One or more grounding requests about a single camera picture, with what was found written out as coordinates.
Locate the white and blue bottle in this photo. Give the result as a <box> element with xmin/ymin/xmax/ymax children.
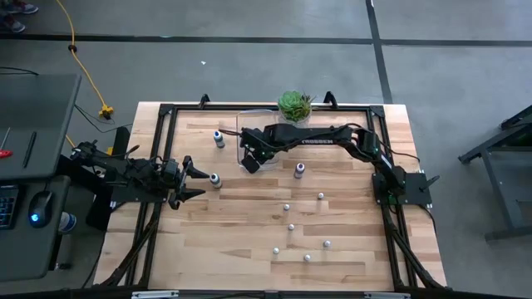
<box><xmin>57</xmin><ymin>211</ymin><xmax>78</xmax><ymax>233</ymax></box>

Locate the yellow extension cable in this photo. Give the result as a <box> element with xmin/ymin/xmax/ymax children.
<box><xmin>55</xmin><ymin>0</ymin><xmax>116</xmax><ymax>154</ymax></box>

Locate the dark grey desk top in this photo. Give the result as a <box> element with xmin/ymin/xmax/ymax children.
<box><xmin>0</xmin><ymin>73</ymin><xmax>82</xmax><ymax>180</ymax></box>

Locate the red-handled screwdriver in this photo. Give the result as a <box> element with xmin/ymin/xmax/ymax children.
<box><xmin>0</xmin><ymin>126</ymin><xmax>13</xmax><ymax>159</ymax></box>

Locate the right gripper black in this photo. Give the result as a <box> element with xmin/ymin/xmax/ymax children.
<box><xmin>239</xmin><ymin>126</ymin><xmax>278</xmax><ymax>174</ymax></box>

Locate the succulent in patterned pot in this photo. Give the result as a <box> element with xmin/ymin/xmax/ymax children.
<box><xmin>277</xmin><ymin>90</ymin><xmax>313</xmax><ymax>125</ymax></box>

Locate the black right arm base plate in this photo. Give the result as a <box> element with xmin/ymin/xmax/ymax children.
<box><xmin>372</xmin><ymin>172</ymin><xmax>441</xmax><ymax>208</ymax></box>

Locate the dark grey keyboard shelf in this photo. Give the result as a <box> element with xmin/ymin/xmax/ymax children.
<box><xmin>0</xmin><ymin>174</ymin><xmax>71</xmax><ymax>282</ymax></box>

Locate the backlit black keyboard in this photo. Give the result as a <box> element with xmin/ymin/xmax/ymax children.
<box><xmin>0</xmin><ymin>185</ymin><xmax>20</xmax><ymax>230</ymax></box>

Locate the thin black floor cable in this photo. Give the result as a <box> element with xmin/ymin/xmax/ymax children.
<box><xmin>0</xmin><ymin>66</ymin><xmax>41</xmax><ymax>77</ymax></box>

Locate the clear plastic container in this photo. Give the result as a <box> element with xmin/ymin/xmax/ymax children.
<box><xmin>235</xmin><ymin>108</ymin><xmax>281</xmax><ymax>172</ymax></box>

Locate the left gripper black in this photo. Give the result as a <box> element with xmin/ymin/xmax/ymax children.
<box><xmin>160</xmin><ymin>155</ymin><xmax>211</xmax><ymax>211</ymax></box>

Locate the black pen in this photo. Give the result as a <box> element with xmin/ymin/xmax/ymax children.
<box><xmin>22</xmin><ymin>130</ymin><xmax>37</xmax><ymax>169</ymax></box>

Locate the black computer mouse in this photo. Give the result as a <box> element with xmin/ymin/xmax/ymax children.
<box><xmin>27</xmin><ymin>190</ymin><xmax>54</xmax><ymax>228</ymax></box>

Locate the black metal side table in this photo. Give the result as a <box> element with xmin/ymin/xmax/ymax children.
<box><xmin>458</xmin><ymin>104</ymin><xmax>532</xmax><ymax>243</ymax></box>

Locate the silver metal bracket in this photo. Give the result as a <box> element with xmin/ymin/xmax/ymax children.
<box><xmin>364</xmin><ymin>292</ymin><xmax>411</xmax><ymax>299</ymax></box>
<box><xmin>131</xmin><ymin>290</ymin><xmax>180</xmax><ymax>299</ymax></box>

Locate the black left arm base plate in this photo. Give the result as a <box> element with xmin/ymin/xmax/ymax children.
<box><xmin>108</xmin><ymin>182</ymin><xmax>168</xmax><ymax>205</ymax></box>

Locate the black power cable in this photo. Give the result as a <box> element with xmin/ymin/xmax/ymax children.
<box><xmin>74</xmin><ymin>103</ymin><xmax>134</xmax><ymax>135</ymax></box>

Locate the person's shoe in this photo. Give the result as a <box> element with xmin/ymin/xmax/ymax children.
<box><xmin>10</xmin><ymin>1</ymin><xmax>39</xmax><ymax>14</ymax></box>
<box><xmin>2</xmin><ymin>18</ymin><xmax>26</xmax><ymax>33</ymax></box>

